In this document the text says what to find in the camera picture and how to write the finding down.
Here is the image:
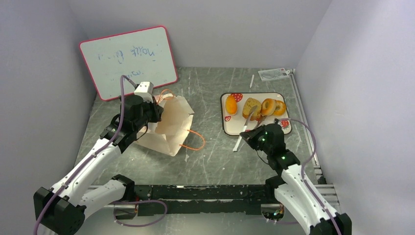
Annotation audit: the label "metal serving tongs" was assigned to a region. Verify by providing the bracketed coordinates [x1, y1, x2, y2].
[232, 105, 264, 152]

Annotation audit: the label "strawberry print tray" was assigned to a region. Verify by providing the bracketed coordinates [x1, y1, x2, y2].
[220, 92, 292, 136]

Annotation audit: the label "yellow fake bread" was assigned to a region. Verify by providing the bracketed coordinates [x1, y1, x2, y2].
[242, 97, 262, 121]

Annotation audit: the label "yellow fake doughnut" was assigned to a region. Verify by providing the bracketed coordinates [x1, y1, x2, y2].
[273, 100, 286, 116]
[261, 98, 277, 116]

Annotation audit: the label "paper bag with orange handles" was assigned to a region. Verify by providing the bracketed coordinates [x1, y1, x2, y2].
[135, 89, 206, 157]

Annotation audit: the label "orange fake bread piece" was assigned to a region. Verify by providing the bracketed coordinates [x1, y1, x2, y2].
[225, 95, 237, 115]

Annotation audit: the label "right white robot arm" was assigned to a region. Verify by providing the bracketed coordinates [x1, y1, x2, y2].
[240, 122, 352, 235]

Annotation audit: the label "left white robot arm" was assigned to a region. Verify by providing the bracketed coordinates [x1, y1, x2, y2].
[33, 93, 163, 235]

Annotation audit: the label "red framed whiteboard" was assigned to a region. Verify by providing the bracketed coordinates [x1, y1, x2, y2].
[79, 25, 179, 101]

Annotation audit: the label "small white stick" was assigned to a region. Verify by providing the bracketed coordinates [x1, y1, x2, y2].
[249, 74, 255, 89]

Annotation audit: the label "white card on table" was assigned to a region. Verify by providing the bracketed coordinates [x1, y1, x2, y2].
[258, 68, 291, 82]

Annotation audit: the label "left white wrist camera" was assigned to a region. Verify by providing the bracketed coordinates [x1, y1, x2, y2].
[134, 81, 154, 102]

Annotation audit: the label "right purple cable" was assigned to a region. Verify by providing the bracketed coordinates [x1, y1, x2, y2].
[275, 118, 343, 235]

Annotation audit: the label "purple cable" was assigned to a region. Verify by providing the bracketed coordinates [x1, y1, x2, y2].
[275, 118, 343, 235]
[33, 75, 168, 235]

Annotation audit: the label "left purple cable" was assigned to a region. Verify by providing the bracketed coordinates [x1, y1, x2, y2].
[33, 75, 168, 235]

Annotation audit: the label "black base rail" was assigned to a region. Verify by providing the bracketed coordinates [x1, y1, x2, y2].
[102, 184, 296, 217]

